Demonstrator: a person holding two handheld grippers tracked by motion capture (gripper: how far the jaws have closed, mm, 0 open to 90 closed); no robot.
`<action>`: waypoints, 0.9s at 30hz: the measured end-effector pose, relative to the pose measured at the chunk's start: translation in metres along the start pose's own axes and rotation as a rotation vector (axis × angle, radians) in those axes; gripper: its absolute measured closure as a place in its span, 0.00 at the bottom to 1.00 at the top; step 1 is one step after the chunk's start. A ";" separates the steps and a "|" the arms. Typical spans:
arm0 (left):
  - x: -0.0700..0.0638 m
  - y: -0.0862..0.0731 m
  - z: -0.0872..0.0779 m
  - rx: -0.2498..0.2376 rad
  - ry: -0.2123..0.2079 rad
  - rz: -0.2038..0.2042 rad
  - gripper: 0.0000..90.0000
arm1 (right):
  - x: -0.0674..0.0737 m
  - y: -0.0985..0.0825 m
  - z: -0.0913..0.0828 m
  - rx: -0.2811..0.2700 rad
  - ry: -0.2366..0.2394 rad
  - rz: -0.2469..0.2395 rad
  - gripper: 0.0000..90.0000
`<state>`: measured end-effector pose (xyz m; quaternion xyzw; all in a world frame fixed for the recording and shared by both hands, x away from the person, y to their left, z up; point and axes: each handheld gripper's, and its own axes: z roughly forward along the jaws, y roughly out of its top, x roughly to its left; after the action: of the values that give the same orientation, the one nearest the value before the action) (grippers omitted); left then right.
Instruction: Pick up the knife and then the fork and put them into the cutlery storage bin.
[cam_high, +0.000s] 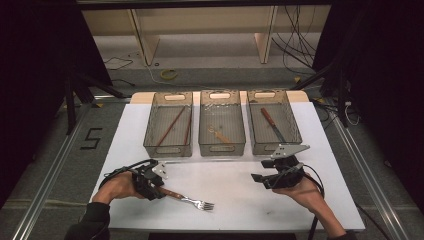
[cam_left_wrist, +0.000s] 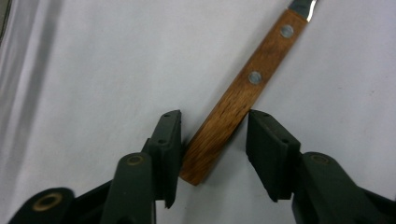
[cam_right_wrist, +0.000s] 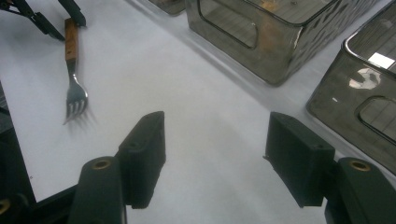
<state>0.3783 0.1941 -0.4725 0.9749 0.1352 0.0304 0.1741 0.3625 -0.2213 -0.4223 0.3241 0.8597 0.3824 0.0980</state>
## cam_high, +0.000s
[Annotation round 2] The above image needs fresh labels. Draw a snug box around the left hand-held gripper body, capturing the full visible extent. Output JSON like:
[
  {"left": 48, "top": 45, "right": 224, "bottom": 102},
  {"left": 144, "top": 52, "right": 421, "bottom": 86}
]
[{"left": 133, "top": 159, "right": 169, "bottom": 199}]

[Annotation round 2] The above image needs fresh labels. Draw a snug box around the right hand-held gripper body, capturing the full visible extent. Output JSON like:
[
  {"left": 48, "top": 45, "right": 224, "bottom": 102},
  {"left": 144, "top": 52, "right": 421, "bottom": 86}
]
[{"left": 264, "top": 143, "right": 311, "bottom": 190}]

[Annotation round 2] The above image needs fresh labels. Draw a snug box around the fork with wooden handle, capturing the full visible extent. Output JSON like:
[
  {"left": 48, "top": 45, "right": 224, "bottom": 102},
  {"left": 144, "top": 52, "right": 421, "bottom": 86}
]
[
  {"left": 159, "top": 187, "right": 215, "bottom": 212},
  {"left": 260, "top": 107, "right": 287, "bottom": 144}
]

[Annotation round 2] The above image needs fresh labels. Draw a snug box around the grey translucent plastic bin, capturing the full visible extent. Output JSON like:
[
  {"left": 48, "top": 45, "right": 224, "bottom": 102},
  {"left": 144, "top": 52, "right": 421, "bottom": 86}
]
[
  {"left": 245, "top": 89, "right": 303, "bottom": 157},
  {"left": 143, "top": 91, "right": 194, "bottom": 159},
  {"left": 198, "top": 89, "right": 247, "bottom": 158}
]

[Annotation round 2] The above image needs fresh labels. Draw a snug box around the translucent amber plastic spoon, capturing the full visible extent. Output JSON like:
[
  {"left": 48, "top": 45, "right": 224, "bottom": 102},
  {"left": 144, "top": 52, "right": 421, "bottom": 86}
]
[{"left": 207, "top": 124, "right": 233, "bottom": 145}]

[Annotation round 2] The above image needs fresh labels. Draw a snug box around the brown wooden chopstick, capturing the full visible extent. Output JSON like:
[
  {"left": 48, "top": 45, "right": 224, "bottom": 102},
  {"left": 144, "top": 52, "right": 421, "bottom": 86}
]
[
  {"left": 155, "top": 105, "right": 187, "bottom": 148},
  {"left": 183, "top": 112, "right": 193, "bottom": 146}
]

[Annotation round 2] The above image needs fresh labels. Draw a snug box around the person's left hand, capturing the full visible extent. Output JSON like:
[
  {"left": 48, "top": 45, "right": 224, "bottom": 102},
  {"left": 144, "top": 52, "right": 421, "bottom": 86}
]
[{"left": 92, "top": 171, "right": 144, "bottom": 205}]

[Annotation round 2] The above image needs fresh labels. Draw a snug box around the person's right hand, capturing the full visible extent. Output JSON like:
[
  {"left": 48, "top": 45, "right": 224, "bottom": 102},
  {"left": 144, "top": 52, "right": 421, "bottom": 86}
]
[{"left": 273, "top": 176, "right": 326, "bottom": 213}]

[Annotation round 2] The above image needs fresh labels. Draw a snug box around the white table sheet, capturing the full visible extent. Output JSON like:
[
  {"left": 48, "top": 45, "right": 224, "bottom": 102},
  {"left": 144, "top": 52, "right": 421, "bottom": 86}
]
[{"left": 79, "top": 101, "right": 366, "bottom": 233}]

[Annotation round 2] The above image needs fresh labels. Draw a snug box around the black metal stand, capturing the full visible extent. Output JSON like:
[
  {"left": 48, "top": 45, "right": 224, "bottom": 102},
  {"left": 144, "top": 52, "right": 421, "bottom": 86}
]
[
  {"left": 291, "top": 59, "right": 351, "bottom": 128},
  {"left": 64, "top": 73, "right": 133, "bottom": 136}
]

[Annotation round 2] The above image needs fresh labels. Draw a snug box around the yellow tape roll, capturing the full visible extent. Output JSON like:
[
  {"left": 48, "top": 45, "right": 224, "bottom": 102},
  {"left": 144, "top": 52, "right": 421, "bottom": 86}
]
[{"left": 159, "top": 68, "right": 179, "bottom": 81}]

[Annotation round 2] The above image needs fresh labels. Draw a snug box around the dark curtain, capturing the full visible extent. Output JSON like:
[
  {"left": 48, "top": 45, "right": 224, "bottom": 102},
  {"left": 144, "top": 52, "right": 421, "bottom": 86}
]
[
  {"left": 313, "top": 0, "right": 424, "bottom": 214},
  {"left": 0, "top": 0, "right": 114, "bottom": 208}
]

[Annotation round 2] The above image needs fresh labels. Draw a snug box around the beige wooden desk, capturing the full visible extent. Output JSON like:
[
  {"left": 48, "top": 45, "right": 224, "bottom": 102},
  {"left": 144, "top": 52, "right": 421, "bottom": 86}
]
[{"left": 79, "top": 4, "right": 331, "bottom": 66}]

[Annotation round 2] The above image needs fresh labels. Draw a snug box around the left hand-held gripper black cable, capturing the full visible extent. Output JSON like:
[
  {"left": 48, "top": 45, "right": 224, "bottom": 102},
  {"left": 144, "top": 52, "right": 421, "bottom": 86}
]
[{"left": 99, "top": 159, "right": 158, "bottom": 189}]

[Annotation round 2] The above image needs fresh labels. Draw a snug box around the hand-held gripper black cable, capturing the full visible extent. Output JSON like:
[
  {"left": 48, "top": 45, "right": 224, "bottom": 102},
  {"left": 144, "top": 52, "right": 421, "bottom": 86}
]
[
  {"left": 301, "top": 163, "right": 327, "bottom": 240},
  {"left": 99, "top": 159, "right": 158, "bottom": 189}
]

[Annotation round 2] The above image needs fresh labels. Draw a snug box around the right hand-held gripper black cable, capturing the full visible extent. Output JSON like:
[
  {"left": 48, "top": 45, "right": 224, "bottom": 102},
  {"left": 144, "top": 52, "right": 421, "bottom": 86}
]
[{"left": 301, "top": 163, "right": 327, "bottom": 240}]

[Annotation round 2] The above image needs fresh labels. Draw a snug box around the aluminium floor rail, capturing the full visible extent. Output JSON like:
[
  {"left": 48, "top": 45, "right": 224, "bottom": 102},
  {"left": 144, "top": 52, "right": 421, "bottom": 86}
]
[
  {"left": 11, "top": 103, "right": 93, "bottom": 240},
  {"left": 328, "top": 99, "right": 411, "bottom": 240}
]

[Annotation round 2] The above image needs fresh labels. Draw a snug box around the white floor cable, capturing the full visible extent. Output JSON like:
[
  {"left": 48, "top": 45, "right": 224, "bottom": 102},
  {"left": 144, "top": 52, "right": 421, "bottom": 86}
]
[{"left": 144, "top": 63, "right": 201, "bottom": 90}]

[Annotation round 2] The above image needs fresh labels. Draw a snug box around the thin black floor cable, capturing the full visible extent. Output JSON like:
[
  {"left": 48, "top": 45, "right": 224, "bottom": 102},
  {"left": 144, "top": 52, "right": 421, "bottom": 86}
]
[{"left": 102, "top": 56, "right": 134, "bottom": 72}]

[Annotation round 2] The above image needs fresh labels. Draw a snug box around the bundle of hanging black cables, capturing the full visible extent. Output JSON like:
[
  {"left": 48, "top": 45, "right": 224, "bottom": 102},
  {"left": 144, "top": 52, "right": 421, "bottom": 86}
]
[{"left": 271, "top": 4, "right": 318, "bottom": 69}]

